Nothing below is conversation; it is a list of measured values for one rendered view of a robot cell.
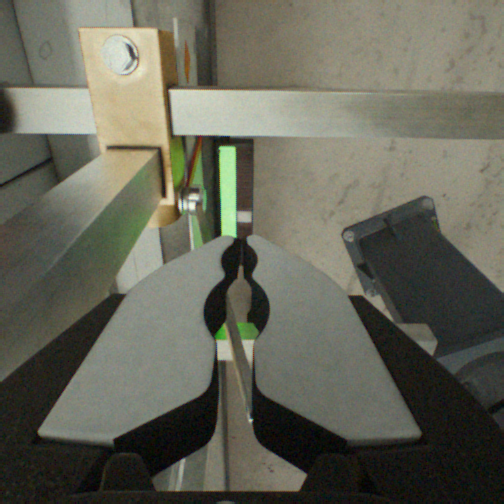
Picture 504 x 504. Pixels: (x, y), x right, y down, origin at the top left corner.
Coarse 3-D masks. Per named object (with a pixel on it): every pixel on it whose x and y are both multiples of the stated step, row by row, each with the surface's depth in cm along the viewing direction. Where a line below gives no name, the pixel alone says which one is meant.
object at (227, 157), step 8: (224, 152) 42; (232, 152) 42; (224, 160) 42; (232, 160) 42; (224, 168) 43; (232, 168) 43; (224, 176) 43; (232, 176) 43; (224, 184) 44; (232, 184) 44; (224, 192) 44; (232, 192) 44; (224, 200) 45; (232, 200) 45; (224, 208) 45; (232, 208) 45; (224, 216) 46; (232, 216) 46; (224, 224) 46; (232, 224) 46; (224, 232) 47; (232, 232) 47
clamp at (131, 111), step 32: (96, 32) 21; (128, 32) 21; (160, 32) 22; (96, 64) 22; (160, 64) 22; (96, 96) 23; (128, 96) 23; (160, 96) 23; (96, 128) 24; (128, 128) 24; (160, 128) 24; (160, 160) 25; (160, 224) 28
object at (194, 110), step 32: (0, 96) 24; (32, 96) 24; (64, 96) 24; (192, 96) 24; (224, 96) 24; (256, 96) 24; (288, 96) 24; (320, 96) 24; (352, 96) 24; (384, 96) 24; (416, 96) 24; (448, 96) 24; (480, 96) 24; (32, 128) 25; (64, 128) 25; (192, 128) 25; (224, 128) 25; (256, 128) 25; (288, 128) 25; (320, 128) 25; (352, 128) 25; (384, 128) 25; (416, 128) 25; (448, 128) 25; (480, 128) 25
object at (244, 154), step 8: (240, 152) 42; (248, 152) 42; (240, 160) 42; (248, 160) 42; (240, 168) 43; (248, 168) 43; (240, 176) 43; (248, 176) 43; (240, 184) 44; (248, 184) 44; (240, 192) 44; (248, 192) 44; (240, 200) 45; (248, 200) 45; (240, 208) 45; (248, 208) 45; (240, 216) 46; (248, 216) 46; (240, 224) 46; (248, 224) 46; (240, 232) 47; (248, 232) 47
